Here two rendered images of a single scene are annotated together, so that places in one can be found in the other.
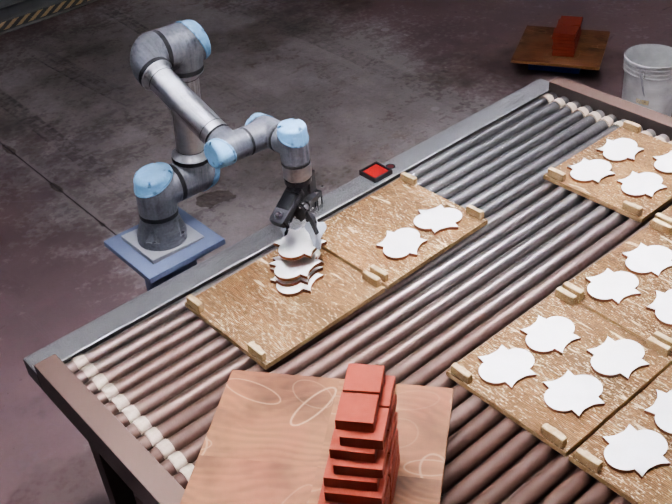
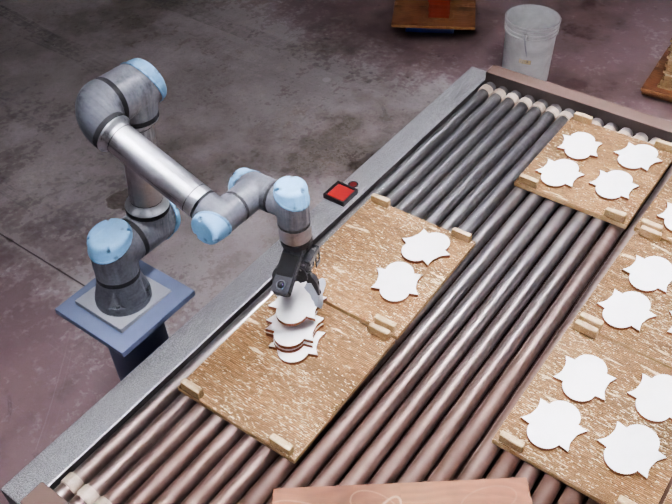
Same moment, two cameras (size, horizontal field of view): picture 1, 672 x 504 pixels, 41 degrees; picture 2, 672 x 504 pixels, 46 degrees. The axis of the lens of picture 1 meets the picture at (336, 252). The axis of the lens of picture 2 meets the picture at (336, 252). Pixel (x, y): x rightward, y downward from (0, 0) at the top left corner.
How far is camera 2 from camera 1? 0.76 m
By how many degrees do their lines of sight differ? 13
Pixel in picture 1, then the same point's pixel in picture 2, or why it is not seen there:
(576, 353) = (617, 397)
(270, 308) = (278, 382)
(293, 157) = (295, 221)
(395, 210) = (377, 240)
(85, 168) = not seen: outside the picture
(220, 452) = not seen: outside the picture
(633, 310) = (655, 336)
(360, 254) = (356, 300)
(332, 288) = (339, 347)
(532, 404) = (594, 469)
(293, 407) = not seen: outside the picture
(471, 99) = (359, 67)
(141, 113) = (24, 107)
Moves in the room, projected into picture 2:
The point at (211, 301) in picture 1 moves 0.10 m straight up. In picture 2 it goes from (208, 382) to (202, 355)
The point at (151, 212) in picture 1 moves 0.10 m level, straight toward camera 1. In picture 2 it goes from (113, 277) to (125, 302)
